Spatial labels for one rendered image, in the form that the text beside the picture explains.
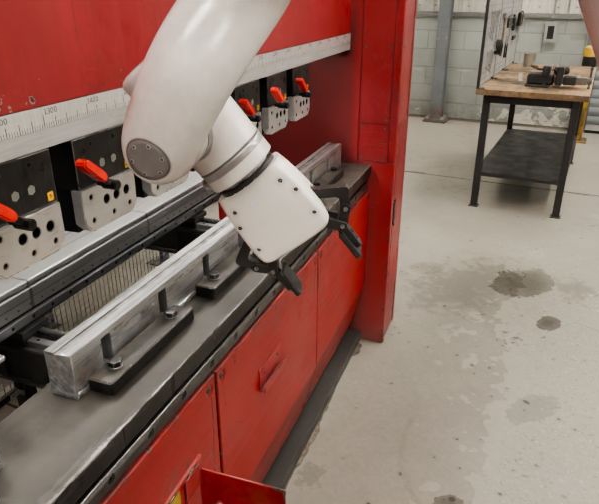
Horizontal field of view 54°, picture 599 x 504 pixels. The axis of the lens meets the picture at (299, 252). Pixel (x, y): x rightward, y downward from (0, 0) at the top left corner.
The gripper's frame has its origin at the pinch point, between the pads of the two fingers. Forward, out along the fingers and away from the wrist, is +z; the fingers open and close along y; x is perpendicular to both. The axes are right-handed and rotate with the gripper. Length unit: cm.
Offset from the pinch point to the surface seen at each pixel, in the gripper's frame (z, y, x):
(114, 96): -32, -23, 39
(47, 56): -42, -21, 26
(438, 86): 191, 32, 690
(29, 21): -46, -18, 24
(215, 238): 9, -42, 72
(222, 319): 19, -43, 46
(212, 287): 14, -45, 56
